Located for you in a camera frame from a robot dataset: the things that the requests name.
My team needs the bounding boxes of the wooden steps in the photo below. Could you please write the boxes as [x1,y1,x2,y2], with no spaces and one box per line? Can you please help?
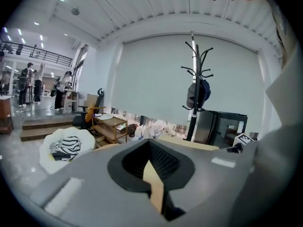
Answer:
[19,119,74,142]

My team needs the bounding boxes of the black white striped cloth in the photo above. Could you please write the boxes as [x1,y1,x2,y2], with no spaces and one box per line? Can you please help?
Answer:
[49,136,82,162]

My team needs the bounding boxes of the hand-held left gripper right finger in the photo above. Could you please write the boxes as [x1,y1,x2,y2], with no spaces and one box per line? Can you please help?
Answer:
[149,138,258,227]

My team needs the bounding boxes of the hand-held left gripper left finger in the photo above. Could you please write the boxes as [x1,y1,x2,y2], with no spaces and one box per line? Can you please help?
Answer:
[29,138,167,227]

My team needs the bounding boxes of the navy cap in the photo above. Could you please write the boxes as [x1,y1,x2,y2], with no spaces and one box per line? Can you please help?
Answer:
[198,79,212,109]

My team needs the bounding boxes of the black office chair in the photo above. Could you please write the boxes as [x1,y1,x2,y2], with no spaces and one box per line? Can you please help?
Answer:
[71,87,105,130]

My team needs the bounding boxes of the white wooden stand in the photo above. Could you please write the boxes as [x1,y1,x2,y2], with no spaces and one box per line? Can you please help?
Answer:
[62,90,79,114]

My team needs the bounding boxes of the grey cap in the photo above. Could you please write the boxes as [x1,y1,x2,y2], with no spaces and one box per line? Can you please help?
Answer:
[186,82,197,109]

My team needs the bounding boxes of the brown bag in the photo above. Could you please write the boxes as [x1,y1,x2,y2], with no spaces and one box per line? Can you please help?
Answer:
[120,123,139,137]

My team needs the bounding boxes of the wooden shelf rack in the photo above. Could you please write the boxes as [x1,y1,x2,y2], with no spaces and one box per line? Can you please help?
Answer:
[90,113,128,144]

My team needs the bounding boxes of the black balcony railing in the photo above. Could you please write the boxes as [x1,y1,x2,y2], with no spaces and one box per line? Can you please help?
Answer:
[0,41,73,67]

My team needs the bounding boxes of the black glass-door cabinet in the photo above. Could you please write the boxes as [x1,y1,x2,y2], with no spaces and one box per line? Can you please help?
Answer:
[193,109,249,149]

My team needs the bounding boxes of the orange cushion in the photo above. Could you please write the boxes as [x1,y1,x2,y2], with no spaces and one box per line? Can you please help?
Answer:
[84,105,96,123]

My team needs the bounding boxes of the white shell-shaped chair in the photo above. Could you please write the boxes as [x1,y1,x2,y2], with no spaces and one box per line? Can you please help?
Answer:
[38,126,96,175]

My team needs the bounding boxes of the brown wooden cabinet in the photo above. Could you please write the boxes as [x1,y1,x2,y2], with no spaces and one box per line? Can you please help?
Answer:
[0,96,14,134]

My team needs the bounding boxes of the grey roller blind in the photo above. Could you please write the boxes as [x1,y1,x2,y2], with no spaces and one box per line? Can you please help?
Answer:
[110,34,265,128]

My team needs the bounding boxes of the black coat rack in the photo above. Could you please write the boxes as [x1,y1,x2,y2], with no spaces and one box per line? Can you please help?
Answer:
[180,31,214,142]

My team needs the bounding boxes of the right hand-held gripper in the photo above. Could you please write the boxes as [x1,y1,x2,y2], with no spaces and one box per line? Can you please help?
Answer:
[226,132,258,154]

